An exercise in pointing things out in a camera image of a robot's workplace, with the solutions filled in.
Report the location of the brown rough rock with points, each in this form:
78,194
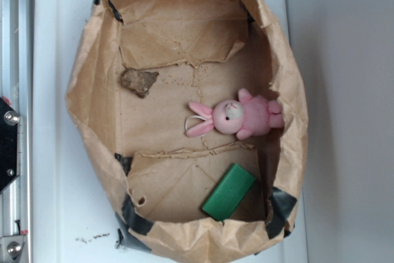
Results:
138,81

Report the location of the brown paper-lined cardboard box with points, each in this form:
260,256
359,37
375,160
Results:
155,177

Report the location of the pink plush bunny toy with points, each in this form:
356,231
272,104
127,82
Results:
248,116

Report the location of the green rectangular block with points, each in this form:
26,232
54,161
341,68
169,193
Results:
228,193

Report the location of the black metal bracket plate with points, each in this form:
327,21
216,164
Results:
10,155

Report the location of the silver aluminium frame rail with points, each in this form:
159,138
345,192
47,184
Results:
17,20

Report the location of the silver corner bracket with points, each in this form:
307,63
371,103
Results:
12,249

